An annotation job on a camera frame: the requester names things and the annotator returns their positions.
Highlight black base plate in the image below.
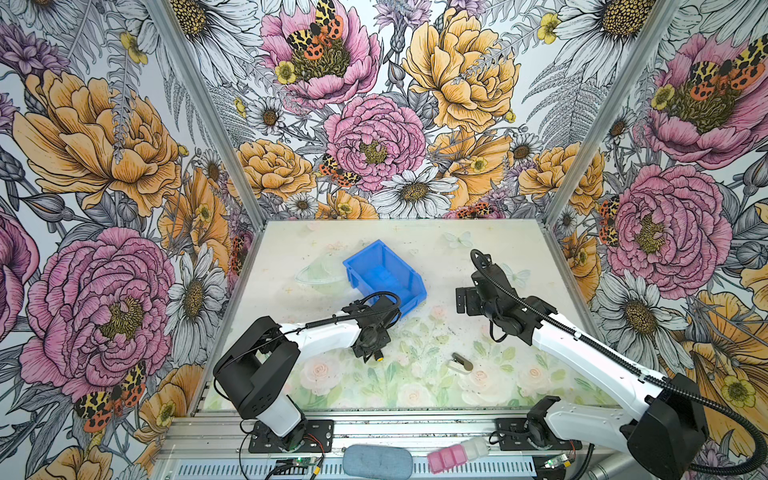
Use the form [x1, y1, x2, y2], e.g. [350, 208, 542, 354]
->
[247, 419, 335, 454]
[488, 417, 583, 451]

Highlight right black corrugated cable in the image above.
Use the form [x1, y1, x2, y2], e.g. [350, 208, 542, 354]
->
[469, 248, 768, 476]

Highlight pink white block pieces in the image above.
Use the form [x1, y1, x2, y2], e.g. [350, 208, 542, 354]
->
[427, 437, 490, 474]

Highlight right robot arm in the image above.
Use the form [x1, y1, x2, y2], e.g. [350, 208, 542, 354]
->
[455, 273, 708, 479]

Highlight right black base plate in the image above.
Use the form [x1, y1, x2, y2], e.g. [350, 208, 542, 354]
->
[488, 417, 583, 451]

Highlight blue-grey eraser sponge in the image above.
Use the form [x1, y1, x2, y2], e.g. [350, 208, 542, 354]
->
[342, 444, 414, 480]

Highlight blue plastic bin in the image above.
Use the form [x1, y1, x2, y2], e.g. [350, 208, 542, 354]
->
[342, 240, 427, 316]

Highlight aluminium front rail frame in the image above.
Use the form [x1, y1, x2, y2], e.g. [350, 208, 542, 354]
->
[149, 410, 655, 480]

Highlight small green circuit board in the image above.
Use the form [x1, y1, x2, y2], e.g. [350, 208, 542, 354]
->
[272, 457, 323, 476]

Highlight small olive metal clip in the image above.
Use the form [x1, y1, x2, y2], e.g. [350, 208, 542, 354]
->
[448, 352, 474, 374]

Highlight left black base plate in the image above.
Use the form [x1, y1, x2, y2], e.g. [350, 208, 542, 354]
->
[247, 419, 335, 454]

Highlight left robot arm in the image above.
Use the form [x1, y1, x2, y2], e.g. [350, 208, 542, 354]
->
[213, 291, 401, 450]

